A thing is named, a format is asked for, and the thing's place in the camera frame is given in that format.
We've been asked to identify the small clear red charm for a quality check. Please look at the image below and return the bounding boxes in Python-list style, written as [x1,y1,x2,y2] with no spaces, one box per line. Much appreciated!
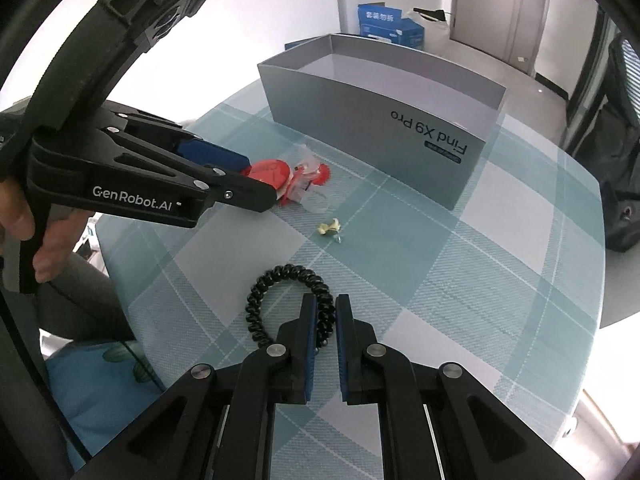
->
[292,147,333,216]

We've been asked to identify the white plastic bag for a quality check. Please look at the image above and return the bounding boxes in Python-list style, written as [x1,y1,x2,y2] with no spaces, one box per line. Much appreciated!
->
[402,7,451,48]

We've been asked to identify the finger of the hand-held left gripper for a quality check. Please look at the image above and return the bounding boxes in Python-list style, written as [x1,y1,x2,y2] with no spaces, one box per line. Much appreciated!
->
[120,109,252,173]
[102,125,281,213]

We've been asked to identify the blue carton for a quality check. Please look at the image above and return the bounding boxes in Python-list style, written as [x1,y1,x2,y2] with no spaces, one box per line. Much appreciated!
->
[357,2,426,51]

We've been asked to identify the blue floral cushion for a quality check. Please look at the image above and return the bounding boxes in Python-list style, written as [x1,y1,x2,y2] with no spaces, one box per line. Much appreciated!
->
[45,340,173,471]

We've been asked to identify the grey cardboard box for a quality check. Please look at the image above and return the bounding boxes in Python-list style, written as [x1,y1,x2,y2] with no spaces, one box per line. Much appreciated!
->
[256,32,508,212]

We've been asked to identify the person's grey trouser leg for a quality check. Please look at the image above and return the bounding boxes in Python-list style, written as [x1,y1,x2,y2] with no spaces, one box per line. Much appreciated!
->
[37,212,138,346]

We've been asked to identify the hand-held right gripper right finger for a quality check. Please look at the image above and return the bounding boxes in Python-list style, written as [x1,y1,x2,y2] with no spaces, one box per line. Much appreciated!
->
[335,294,586,480]

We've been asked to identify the teal plaid tablecloth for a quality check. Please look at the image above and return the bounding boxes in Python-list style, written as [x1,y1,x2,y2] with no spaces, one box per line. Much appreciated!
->
[95,82,603,480]

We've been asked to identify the small yellow earring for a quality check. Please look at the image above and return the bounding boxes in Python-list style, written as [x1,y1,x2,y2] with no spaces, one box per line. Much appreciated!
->
[315,217,345,244]

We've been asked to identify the black spiral hair tie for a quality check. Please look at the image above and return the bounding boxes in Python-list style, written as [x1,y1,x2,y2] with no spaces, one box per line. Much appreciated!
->
[245,264,335,348]

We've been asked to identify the red translucent ball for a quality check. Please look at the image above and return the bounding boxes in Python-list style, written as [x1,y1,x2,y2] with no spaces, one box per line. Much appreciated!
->
[248,158,292,206]

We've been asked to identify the person's left hand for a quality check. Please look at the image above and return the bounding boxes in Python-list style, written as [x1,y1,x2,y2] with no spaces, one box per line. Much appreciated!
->
[0,177,90,283]

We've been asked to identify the grey door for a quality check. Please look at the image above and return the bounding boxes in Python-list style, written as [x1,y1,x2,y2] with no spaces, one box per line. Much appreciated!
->
[500,0,551,78]

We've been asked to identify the striped shirt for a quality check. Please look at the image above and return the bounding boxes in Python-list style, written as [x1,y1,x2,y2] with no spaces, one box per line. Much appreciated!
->
[607,35,640,111]

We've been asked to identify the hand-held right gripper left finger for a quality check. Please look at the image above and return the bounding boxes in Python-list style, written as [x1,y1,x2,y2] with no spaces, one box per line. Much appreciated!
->
[65,292,318,480]

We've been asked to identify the black backpack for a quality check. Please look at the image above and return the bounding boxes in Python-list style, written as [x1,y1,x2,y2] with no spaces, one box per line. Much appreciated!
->
[597,105,640,253]

